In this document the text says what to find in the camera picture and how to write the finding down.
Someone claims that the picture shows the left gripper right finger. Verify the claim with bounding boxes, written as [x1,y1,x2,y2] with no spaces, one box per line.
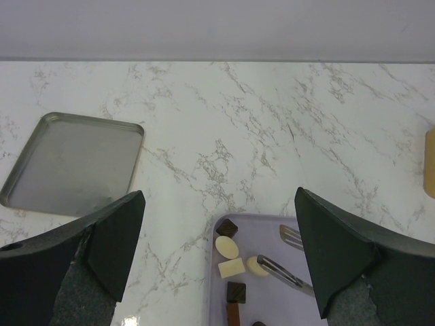
[294,187,434,325]

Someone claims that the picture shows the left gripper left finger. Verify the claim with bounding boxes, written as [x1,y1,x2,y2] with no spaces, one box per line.
[1,191,145,325]

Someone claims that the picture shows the metal tongs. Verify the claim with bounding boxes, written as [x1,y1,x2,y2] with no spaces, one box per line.
[256,224,315,297]

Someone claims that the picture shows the gold chocolate box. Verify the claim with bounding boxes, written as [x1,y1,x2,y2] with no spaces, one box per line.
[423,128,435,198]

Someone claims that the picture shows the dark square chocolate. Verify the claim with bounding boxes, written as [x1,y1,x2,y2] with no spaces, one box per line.
[226,281,247,304]

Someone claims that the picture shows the white block chocolate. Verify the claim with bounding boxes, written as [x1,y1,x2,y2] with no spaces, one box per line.
[217,257,245,278]

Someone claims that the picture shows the brown bar chocolate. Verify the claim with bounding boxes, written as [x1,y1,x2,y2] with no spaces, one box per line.
[226,303,241,326]

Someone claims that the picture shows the white flat oval chocolate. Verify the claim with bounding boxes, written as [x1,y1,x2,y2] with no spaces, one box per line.
[215,236,239,259]

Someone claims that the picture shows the dark diamond chocolate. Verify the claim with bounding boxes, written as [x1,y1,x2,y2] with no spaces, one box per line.
[216,219,238,238]

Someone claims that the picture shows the lavender plastic tray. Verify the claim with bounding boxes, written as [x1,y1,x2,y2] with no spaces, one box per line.
[204,213,328,325]

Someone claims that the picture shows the silver metal tray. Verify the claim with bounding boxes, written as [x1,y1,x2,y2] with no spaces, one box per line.
[1,112,145,217]

